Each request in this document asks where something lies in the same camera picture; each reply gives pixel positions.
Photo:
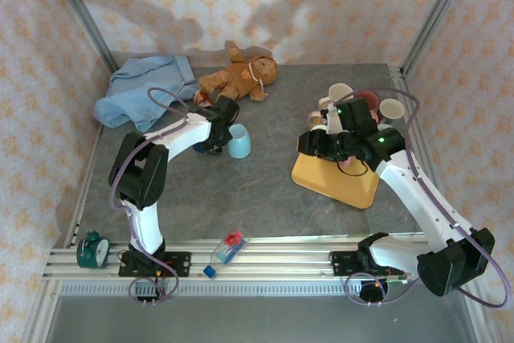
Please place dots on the taupe mug purple inside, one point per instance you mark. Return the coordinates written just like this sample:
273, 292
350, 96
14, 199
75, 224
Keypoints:
315, 119

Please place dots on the pink patterned mug red inside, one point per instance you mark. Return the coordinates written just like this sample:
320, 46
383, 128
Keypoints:
369, 98

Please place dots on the cream white mug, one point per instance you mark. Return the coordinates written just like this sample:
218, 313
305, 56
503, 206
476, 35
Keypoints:
339, 92

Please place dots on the light blue mug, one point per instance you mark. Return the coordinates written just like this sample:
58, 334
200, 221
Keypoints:
241, 144

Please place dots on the grey blue mug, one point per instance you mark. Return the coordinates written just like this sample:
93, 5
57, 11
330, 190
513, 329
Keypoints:
391, 109

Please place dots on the rose pink mug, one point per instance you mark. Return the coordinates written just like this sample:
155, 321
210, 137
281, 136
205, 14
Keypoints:
347, 163

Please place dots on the yellow tray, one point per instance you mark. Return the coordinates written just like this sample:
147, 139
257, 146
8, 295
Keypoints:
333, 186

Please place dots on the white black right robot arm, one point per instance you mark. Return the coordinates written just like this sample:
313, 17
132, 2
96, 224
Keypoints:
413, 198

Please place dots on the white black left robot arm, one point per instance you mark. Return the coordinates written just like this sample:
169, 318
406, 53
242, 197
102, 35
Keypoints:
184, 136

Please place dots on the orange white patterned can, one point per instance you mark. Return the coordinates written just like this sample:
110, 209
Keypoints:
201, 98

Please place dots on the brown teddy bear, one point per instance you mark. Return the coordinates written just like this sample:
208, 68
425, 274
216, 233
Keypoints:
241, 76

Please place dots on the light blue cloth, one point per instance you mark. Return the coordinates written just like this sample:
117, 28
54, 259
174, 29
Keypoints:
136, 90

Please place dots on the clear plastic bottle blue cap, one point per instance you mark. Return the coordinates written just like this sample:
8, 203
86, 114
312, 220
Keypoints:
231, 250

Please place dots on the small green circuit board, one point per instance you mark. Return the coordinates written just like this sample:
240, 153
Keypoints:
397, 277

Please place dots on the green alarm clock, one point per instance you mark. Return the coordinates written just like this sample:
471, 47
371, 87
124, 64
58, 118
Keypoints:
94, 252

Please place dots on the wide aluminium base rail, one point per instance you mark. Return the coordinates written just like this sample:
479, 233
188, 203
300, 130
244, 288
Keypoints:
281, 262

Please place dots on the aluminium frame post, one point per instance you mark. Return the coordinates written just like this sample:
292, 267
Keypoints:
80, 9
437, 9

